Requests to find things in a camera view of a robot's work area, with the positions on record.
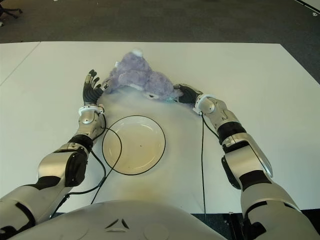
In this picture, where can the white plate black rim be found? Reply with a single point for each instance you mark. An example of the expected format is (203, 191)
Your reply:
(135, 147)

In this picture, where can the purple plush bunny doll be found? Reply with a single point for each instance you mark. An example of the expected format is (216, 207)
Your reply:
(140, 72)

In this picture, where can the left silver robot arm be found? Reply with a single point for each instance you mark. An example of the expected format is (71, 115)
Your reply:
(55, 165)

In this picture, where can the silver robot torso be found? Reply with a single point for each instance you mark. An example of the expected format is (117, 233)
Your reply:
(125, 225)

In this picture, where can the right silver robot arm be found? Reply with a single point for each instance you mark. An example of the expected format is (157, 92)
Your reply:
(250, 162)

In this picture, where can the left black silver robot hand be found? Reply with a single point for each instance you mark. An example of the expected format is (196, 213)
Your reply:
(90, 93)

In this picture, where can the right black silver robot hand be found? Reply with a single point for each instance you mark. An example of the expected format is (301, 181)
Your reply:
(188, 93)

